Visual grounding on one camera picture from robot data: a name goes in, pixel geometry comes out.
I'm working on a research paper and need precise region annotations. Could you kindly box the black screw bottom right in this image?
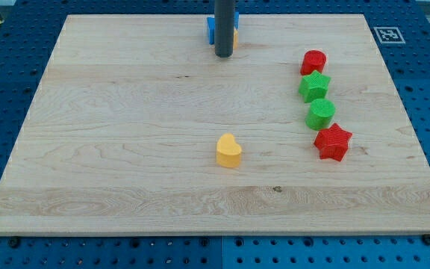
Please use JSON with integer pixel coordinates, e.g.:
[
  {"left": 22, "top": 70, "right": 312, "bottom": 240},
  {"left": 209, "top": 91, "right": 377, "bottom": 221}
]
[{"left": 421, "top": 234, "right": 430, "bottom": 246}]

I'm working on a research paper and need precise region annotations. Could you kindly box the red star block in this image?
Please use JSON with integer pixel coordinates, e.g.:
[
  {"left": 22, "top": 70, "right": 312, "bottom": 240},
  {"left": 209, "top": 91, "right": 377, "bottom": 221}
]
[{"left": 314, "top": 123, "right": 352, "bottom": 161}]

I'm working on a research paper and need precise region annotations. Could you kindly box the red cylinder block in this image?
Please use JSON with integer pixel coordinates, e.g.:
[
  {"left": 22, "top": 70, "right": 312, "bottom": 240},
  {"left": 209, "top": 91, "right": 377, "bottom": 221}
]
[{"left": 300, "top": 50, "right": 327, "bottom": 75}]

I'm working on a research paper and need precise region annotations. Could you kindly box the green star block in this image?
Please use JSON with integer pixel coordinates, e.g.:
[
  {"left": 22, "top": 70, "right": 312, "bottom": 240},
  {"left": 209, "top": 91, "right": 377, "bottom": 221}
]
[{"left": 299, "top": 70, "right": 331, "bottom": 103}]

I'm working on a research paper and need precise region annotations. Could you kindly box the white fiducial marker tag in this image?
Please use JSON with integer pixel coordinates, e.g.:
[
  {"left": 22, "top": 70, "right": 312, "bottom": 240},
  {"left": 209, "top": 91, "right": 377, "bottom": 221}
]
[{"left": 373, "top": 26, "right": 405, "bottom": 44}]

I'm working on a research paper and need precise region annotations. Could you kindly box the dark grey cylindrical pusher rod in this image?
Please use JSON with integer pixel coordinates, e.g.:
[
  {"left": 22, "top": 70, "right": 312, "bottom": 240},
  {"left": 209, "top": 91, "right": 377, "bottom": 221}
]
[{"left": 214, "top": 0, "right": 235, "bottom": 58}]

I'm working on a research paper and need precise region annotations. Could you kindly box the black screw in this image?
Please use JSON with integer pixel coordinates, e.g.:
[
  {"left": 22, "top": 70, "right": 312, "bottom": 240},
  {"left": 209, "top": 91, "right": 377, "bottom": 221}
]
[
  {"left": 421, "top": 234, "right": 430, "bottom": 246},
  {"left": 7, "top": 236, "right": 21, "bottom": 249}
]

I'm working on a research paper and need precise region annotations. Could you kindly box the black screw bottom left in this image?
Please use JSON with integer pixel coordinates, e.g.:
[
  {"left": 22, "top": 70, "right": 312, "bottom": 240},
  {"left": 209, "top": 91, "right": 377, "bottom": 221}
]
[{"left": 7, "top": 236, "right": 21, "bottom": 249}]

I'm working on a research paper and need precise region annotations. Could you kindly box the blue block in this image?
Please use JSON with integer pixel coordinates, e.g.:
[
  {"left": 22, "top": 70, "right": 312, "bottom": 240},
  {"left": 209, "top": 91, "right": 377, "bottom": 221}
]
[{"left": 206, "top": 11, "right": 239, "bottom": 45}]

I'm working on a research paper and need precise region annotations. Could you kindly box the light wooden board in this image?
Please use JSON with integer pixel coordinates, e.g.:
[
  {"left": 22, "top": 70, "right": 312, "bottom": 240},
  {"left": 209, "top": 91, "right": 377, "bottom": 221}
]
[{"left": 0, "top": 14, "right": 430, "bottom": 237}]

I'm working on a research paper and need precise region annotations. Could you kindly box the yellow block behind rod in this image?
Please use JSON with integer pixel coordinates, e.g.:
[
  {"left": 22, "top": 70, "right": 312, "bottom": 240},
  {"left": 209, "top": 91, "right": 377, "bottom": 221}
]
[{"left": 233, "top": 28, "right": 238, "bottom": 50}]

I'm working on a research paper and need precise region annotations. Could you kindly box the green cylinder block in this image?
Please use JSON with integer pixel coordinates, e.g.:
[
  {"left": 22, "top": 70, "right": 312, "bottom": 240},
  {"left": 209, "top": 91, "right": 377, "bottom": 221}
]
[{"left": 305, "top": 99, "right": 336, "bottom": 131}]

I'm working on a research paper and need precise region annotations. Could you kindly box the yellow heart block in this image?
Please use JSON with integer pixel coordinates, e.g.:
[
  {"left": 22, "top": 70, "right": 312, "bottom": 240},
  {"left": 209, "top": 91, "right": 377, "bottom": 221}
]
[{"left": 216, "top": 133, "right": 242, "bottom": 168}]

